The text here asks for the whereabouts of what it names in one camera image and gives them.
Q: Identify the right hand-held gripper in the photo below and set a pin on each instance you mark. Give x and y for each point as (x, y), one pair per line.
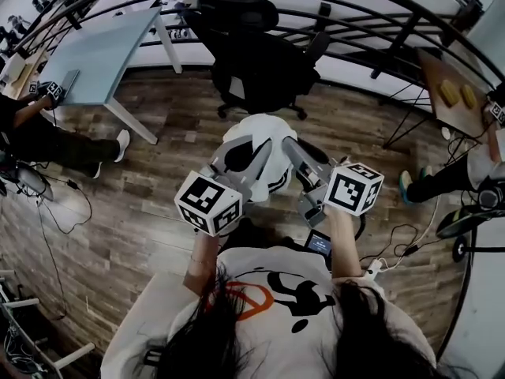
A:
(353, 190)

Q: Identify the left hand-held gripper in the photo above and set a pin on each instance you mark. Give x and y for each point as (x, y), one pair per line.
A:
(207, 203)

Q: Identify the white garment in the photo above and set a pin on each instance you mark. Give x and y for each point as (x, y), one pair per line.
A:
(260, 128)

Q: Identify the black office chair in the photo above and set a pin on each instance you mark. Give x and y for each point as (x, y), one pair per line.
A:
(256, 65)

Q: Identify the person's left forearm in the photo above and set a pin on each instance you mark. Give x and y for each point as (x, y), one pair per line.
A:
(203, 263)

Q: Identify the person's right forearm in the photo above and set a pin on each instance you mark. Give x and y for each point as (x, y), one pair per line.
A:
(343, 247)

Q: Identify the person's black trousers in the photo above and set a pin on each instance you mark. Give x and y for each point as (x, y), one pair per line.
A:
(260, 235)

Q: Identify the small black screen device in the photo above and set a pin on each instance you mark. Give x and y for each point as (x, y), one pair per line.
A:
(318, 244)

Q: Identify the white power strip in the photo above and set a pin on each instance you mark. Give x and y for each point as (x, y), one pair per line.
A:
(374, 269)

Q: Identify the black metal railing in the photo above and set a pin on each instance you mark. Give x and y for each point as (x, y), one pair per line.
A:
(395, 46)

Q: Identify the dark wooden table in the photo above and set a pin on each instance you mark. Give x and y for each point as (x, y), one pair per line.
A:
(434, 73)

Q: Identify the yellow block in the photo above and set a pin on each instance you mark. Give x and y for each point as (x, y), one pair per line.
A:
(450, 92)
(469, 95)

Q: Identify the black green wheeled scooter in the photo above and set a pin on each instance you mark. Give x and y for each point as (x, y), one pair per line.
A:
(465, 219)

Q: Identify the pale blue table white legs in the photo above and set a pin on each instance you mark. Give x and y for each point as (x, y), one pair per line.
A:
(98, 53)

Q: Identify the person's white printed t-shirt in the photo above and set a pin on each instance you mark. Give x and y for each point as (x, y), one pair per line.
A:
(284, 342)

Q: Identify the black headphones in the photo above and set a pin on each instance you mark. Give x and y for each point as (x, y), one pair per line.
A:
(491, 196)

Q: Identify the grey laptop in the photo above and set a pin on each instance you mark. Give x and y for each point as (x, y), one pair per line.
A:
(69, 85)

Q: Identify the dark grey oval base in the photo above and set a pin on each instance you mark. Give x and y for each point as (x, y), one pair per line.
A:
(29, 182)

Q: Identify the light wooden desk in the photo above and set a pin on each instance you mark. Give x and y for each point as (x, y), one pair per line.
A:
(33, 73)

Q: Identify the white metal rack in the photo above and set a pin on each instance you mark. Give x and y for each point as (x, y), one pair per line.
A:
(23, 330)

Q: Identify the brown wooden railing post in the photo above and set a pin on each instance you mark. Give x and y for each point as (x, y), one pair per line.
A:
(463, 18)

